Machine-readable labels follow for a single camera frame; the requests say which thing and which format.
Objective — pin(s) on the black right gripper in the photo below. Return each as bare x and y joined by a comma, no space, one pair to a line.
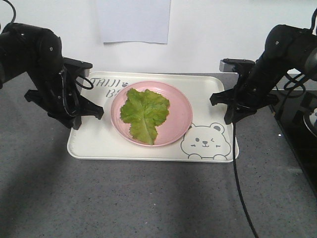
253,91

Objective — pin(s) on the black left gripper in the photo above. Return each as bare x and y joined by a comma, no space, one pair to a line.
57,94

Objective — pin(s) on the cream bear serving tray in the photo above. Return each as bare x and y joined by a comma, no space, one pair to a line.
208,139

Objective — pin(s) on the white paper sheet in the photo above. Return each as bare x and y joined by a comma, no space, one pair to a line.
134,20

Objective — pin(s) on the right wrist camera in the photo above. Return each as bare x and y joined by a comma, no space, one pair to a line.
235,65

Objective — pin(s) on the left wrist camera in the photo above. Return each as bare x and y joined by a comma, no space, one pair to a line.
76,67

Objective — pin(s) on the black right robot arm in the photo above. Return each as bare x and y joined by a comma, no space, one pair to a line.
285,48

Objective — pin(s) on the silver gas burner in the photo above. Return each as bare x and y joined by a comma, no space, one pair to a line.
310,121

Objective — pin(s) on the green lettuce leaf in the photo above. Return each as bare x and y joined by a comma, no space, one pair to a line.
144,111

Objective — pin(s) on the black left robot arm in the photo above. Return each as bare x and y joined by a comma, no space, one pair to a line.
37,52

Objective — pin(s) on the pink round plate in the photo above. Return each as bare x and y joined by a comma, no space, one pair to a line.
177,122

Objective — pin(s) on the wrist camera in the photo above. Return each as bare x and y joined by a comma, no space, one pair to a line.
235,65
76,67

